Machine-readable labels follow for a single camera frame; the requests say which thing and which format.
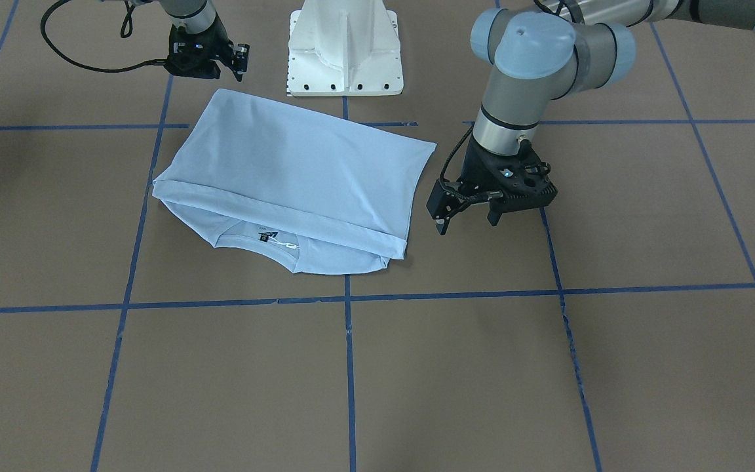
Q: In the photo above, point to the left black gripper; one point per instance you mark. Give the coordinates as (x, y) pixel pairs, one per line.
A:
(476, 172)

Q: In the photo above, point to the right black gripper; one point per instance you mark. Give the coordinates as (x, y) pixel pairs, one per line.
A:
(215, 35)

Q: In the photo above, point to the light blue t-shirt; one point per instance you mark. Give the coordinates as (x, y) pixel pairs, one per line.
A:
(315, 193)

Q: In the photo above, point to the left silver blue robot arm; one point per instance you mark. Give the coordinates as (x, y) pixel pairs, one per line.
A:
(548, 51)

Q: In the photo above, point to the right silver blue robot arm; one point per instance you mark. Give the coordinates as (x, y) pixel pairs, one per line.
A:
(195, 16)

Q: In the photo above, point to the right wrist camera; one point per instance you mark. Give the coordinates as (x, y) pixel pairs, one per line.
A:
(239, 54)

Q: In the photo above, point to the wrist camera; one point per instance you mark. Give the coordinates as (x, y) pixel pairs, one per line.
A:
(239, 54)
(445, 202)

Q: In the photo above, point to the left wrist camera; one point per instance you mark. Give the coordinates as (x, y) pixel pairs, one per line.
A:
(445, 202)

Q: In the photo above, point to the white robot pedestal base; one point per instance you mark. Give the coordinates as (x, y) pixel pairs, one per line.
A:
(344, 48)

